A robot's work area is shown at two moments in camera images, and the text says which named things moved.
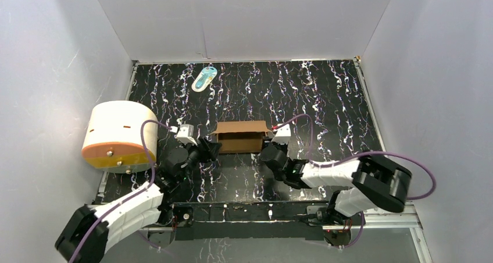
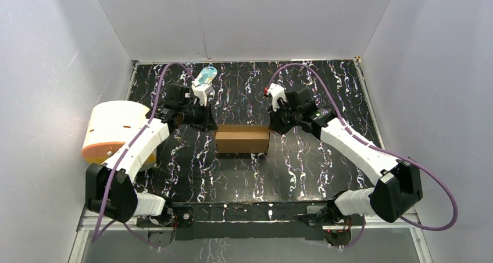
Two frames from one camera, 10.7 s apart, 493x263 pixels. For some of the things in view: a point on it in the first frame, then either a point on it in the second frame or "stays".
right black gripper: (284, 146) to (274, 123)
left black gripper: (202, 150) to (206, 118)
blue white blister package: (206, 76) stays
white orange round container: (113, 139) stays
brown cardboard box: (241, 136) stays
